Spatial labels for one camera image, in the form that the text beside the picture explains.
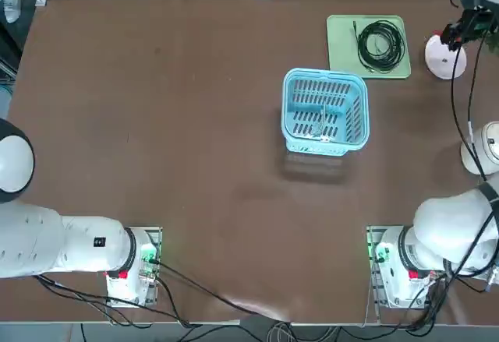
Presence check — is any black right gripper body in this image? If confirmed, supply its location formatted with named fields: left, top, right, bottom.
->
left=458, top=8, right=493, bottom=44

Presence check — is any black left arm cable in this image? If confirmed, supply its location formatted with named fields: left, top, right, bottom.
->
left=37, top=258, right=289, bottom=326

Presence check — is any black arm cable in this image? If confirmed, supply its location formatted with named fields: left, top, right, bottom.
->
left=450, top=32, right=490, bottom=182
left=37, top=258, right=289, bottom=326

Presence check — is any pink round plate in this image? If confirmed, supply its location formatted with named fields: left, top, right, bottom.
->
left=423, top=33, right=468, bottom=81

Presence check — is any blue slotted plastic basket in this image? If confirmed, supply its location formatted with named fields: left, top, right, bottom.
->
left=281, top=68, right=370, bottom=157

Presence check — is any green plastic tray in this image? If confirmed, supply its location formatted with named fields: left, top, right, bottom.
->
left=326, top=14, right=412, bottom=81

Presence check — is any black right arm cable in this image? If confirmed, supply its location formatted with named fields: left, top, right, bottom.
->
left=450, top=32, right=490, bottom=182

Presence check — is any black coiled cable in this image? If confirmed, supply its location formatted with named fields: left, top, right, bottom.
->
left=352, top=20, right=406, bottom=73

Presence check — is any white charger with cable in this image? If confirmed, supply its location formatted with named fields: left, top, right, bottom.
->
left=307, top=102, right=336, bottom=143

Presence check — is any grey cable bundle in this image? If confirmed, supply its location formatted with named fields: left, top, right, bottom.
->
left=264, top=320, right=340, bottom=342

